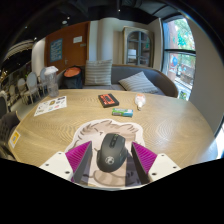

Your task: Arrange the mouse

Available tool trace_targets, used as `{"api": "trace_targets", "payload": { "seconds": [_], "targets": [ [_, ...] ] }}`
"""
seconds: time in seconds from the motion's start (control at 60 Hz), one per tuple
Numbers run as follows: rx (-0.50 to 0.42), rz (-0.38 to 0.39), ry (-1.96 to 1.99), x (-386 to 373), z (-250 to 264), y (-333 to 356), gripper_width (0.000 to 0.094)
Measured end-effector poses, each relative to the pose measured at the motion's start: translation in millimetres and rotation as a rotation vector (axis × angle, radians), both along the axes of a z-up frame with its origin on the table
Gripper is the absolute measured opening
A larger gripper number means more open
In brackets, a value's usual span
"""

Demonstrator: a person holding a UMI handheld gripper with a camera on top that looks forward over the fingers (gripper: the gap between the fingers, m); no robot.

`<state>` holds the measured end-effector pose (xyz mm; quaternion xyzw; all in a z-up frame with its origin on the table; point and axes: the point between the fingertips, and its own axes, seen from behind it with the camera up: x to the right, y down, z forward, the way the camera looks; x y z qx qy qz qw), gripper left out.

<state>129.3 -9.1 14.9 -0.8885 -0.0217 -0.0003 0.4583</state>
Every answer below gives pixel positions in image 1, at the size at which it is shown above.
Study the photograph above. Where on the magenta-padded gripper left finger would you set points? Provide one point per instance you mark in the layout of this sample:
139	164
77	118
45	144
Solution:
58	165

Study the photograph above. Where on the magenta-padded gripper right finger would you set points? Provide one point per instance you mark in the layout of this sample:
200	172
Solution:
161	166

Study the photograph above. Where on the blue poster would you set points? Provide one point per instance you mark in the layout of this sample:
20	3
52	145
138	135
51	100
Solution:
56	50

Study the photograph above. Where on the striped square cushion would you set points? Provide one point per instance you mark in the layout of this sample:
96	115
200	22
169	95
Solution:
98	72

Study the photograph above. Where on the small white tube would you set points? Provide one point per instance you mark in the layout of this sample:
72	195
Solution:
140	100

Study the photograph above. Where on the black computer mouse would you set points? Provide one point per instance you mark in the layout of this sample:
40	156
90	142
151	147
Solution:
112	153

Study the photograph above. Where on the small white door sign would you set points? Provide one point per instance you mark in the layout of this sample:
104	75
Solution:
77	39

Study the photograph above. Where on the small green pack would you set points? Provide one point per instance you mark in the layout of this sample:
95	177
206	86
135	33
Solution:
122	112

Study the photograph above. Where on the white sticker sheet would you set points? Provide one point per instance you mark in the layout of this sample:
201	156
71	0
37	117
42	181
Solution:
50	105

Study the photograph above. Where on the group of white chairs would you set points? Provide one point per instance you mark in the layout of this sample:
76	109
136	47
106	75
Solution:
30	85

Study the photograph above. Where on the grey curved sofa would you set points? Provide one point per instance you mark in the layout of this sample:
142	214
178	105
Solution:
160	81

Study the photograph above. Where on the arched glass-door cabinet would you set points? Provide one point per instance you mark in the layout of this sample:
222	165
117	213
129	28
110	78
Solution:
138	46

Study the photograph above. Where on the dark backpack with orange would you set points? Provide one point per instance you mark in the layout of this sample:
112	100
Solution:
73	79

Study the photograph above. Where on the striped cushion lying flat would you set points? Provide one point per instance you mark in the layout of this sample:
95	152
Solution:
138	83

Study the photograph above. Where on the yellow square sticker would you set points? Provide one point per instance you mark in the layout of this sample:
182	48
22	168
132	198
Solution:
14	139

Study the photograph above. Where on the cartoon-shaped printed mouse pad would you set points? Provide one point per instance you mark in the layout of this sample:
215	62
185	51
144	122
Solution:
90	133

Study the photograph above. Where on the large window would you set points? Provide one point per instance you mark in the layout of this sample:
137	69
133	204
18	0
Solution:
180	60

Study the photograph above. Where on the brown wooden door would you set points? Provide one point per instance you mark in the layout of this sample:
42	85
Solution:
71	53

